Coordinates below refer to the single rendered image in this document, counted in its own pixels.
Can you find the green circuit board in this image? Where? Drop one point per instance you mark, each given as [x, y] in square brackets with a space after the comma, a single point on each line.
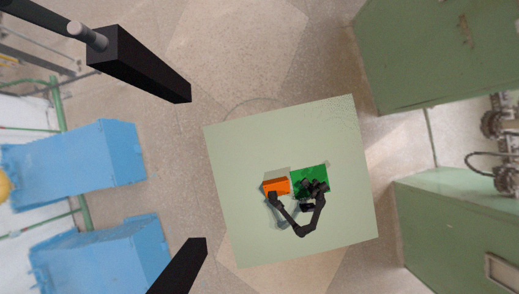
[318, 172]

